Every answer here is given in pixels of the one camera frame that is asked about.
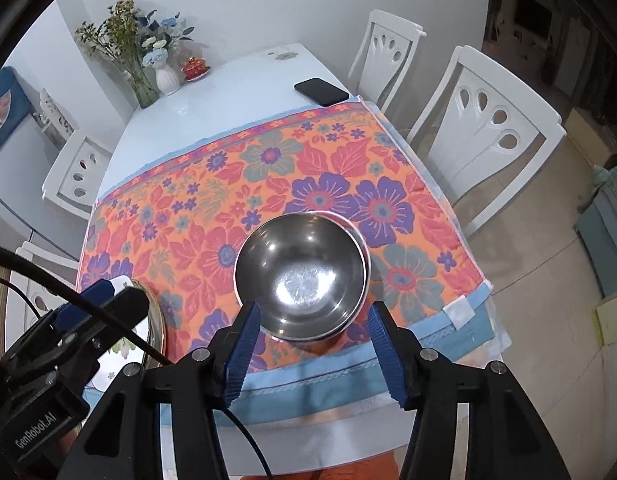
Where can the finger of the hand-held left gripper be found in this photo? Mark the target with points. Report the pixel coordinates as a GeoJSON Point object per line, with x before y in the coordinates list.
{"type": "Point", "coordinates": [96, 295]}
{"type": "Point", "coordinates": [123, 307]}

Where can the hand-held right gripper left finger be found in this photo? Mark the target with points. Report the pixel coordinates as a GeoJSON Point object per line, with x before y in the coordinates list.
{"type": "Point", "coordinates": [241, 347]}

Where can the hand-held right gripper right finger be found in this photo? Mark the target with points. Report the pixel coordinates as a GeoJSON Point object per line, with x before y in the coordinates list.
{"type": "Point", "coordinates": [386, 355]}

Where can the white plate with green print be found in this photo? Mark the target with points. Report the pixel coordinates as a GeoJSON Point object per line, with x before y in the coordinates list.
{"type": "Point", "coordinates": [126, 350]}

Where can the steel bowl with blue outside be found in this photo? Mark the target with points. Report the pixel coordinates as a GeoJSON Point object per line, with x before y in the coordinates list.
{"type": "Point", "coordinates": [298, 280]}

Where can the steel bowl with red outside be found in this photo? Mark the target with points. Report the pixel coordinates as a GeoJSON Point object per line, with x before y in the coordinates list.
{"type": "Point", "coordinates": [364, 265]}

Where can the white chair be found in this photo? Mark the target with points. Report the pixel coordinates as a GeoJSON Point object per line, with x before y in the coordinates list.
{"type": "Point", "coordinates": [38, 280]}
{"type": "Point", "coordinates": [76, 170]}
{"type": "Point", "coordinates": [488, 125]}
{"type": "Point", "coordinates": [388, 55]}

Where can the orange floral cloth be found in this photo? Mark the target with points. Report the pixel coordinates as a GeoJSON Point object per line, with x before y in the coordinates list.
{"type": "Point", "coordinates": [313, 190]}

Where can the white lace cloth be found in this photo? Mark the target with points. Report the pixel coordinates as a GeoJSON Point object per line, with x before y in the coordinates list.
{"type": "Point", "coordinates": [53, 115]}

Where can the white vase with blue flowers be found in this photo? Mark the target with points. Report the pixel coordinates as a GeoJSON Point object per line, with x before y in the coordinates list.
{"type": "Point", "coordinates": [167, 77]}

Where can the yellow board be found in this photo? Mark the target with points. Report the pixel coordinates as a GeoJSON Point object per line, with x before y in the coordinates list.
{"type": "Point", "coordinates": [613, 320]}

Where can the red teacup on saucer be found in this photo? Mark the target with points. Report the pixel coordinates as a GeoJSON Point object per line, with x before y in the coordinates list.
{"type": "Point", "coordinates": [195, 69]}

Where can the glass vase with dried flowers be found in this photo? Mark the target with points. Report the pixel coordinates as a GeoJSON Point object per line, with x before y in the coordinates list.
{"type": "Point", "coordinates": [123, 45]}

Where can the blue-grey cabinet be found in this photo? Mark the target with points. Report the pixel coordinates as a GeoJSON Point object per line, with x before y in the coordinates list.
{"type": "Point", "coordinates": [606, 230]}

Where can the black phone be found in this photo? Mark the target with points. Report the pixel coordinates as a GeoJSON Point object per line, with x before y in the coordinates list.
{"type": "Point", "coordinates": [322, 91]}

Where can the blue wall cloth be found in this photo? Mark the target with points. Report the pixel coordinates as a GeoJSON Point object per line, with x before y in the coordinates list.
{"type": "Point", "coordinates": [6, 105]}

